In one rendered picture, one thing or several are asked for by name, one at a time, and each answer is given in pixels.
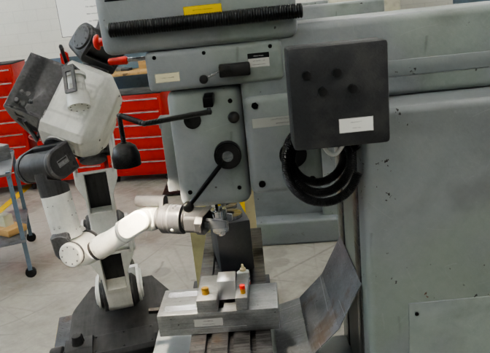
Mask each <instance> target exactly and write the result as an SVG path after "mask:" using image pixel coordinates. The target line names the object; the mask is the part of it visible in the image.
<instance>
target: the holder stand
mask: <svg viewBox="0 0 490 353"><path fill-rule="evenodd" d="M225 207H226V208H227V213H232V214H233V220H232V221H228V226H229V231H228V232H227V233H226V234H225V235H223V236H218V235H217V234H216V233H213V229H212V230H211V240H212V246H213V250H214V254H215V256H216V259H217V262H218V265H219V268H220V270H221V272H226V271H239V270H240V267H241V264H244V267H245V268H246V269H250V268H254V257H253V249H252V236H251V229H250V221H249V218H248V217H247V215H246V213H245V211H244V210H243V208H242V206H241V205H240V203H227V204H226V205H225Z"/></svg>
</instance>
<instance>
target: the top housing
mask: <svg viewBox="0 0 490 353"><path fill-rule="evenodd" d="M287 4H288V5H289V4H296V3H295V0H96V8H97V13H98V21H99V25H100V29H101V38H102V42H103V47H104V50H105V52H106V53H108V54H110V55H123V54H131V53H144V52H152V51H159V50H172V49H180V48H188V47H201V46H209V45H216V44H230V43H237V42H250V41H257V40H265V39H278V38H286V37H291V36H293V35H295V33H296V31H297V29H298V24H297V19H296V18H294V19H293V18H292V19H289V20H288V19H286V20H285V19H284V20H276V21H275V20H274V21H266V22H265V21H263V22H262V21H261V22H258V23H257V22H256V23H245V24H244V23H243V24H240V25H239V24H238V25H236V24H235V25H227V26H220V27H219V26H217V27H216V26H215V27H213V26H212V27H209V28H208V27H207V28H197V29H195V28H194V29H191V30H190V29H189V30H181V31H180V30H178V31H171V32H170V31H169V32H167V31H166V32H163V33H162V32H160V33H159V32H158V33H153V34H152V33H151V34H149V33H148V34H140V35H139V34H138V35H135V36H134V35H133V36H131V35H130V36H129V35H127V36H120V37H115V38H114V37H112V38H111V37H109V35H108V31H107V24H108V23H113V22H115V23H116V22H118V23H119V22H124V21H125V22H126V21H132V20H133V21H134V20H142V19H143V20H144V19H147V18H148V19H150V18H151V19H153V18H154V19H155V18H162V17H173V16H174V17H175V16H178V15H179V16H181V15H182V16H183V15H191V14H192V15H193V14H195V15H196V14H199V13H200V14H201V13H209V12H210V13H212V12H219V11H220V12H221V11H223V12H224V11H230V10H231V11H232V10H235V9H236V10H237V9H239V10H240V9H248V8H249V9H250V8H252V9H253V8H258V7H259V8H261V7H266V6H267V7H269V6H270V7H271V6H276V5H278V6H279V5H287Z"/></svg>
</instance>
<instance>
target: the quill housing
mask: <svg viewBox="0 0 490 353"><path fill-rule="evenodd" d="M212 92H213V93H214V105H213V107H211V110H212V113H211V115H204V116H200V117H194V118H188V119H183V120H177V121H172V122H171V130H172V136H173V142H174V152H175V157H176V167H177V172H178V178H179V187H180V193H181V198H182V202H183V203H185V202H186V201H191V199H192V198H193V196H194V195H195V194H196V193H197V192H198V190H199V189H200V188H201V186H202V185H203V183H204V182H205V181H206V180H207V179H208V177H209V176H210V174H211V173H212V172H213V170H214V169H215V168H216V167H217V164H216V162H215V160H214V151H215V148H216V146H217V145H218V144H219V143H220V142H222V141H234V142H235V143H236V144H237V145H238V146H239V147H240V148H241V162H240V163H239V164H238V165H237V166H236V167H235V168H232V169H224V168H221V169H220V170H219V172H218V173H217V175H216V176H215V177H214V178H213V179H212V181H211V182H210V183H209V185H208V186H207V187H206V189H205V190H204V191H203V192H202V194H201V195H200V196H199V198H198V199H197V201H196V202H195V203H194V206H209V205H217V204H224V203H239V202H244V201H247V200H248V199H249V197H250V195H251V194H252V188H251V182H250V175H249V161H248V154H247V146H246V133H245V125H244V111H243V104H242V96H241V84H236V85H222V86H214V87H207V88H193V89H186V90H172V91H171V92H170V93H169V94H168V110H169V115H170V116H174V115H181V114H184V113H185V114H186V113H191V112H197V111H201V110H202V111H203V110H206V109H207V108H203V96H204V93H212ZM230 112H237V113H238V114H239V116H240V119H239V121H238V122H237V123H231V122H230V121H229V120H228V115H229V113H230Z"/></svg>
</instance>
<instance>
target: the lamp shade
mask: <svg viewBox="0 0 490 353"><path fill-rule="evenodd" d="M112 162H113V167H114V168H115V169H128V168H134V167H137V166H140V165H141V157H140V152H139V151H138V149H137V147H136V145H135V144H133V143H130V142H129V141H127V142H125V143H122V142H120V143H119V144H117V145H116V146H115V147H114V148H113V152H112Z"/></svg>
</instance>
